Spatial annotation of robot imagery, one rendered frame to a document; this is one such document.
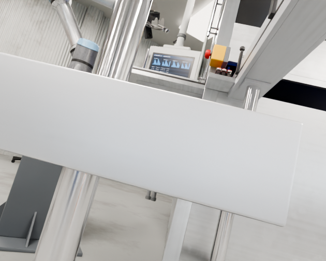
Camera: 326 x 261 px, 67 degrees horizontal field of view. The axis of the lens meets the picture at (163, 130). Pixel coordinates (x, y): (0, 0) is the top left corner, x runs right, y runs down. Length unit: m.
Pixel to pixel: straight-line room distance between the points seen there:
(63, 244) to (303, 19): 0.61
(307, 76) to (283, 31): 0.64
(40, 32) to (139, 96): 5.28
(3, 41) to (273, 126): 5.33
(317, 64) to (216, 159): 1.10
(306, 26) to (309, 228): 0.82
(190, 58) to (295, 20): 1.70
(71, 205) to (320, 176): 1.07
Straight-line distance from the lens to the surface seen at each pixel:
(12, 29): 5.56
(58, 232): 0.34
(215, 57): 1.12
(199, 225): 1.11
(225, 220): 0.89
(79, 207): 0.33
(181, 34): 2.51
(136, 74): 1.22
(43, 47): 5.46
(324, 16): 0.65
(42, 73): 0.35
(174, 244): 1.12
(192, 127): 0.29
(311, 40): 0.72
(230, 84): 1.06
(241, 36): 1.29
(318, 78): 1.33
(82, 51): 1.40
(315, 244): 1.25
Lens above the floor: 0.46
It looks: 9 degrees up
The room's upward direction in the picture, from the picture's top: 15 degrees clockwise
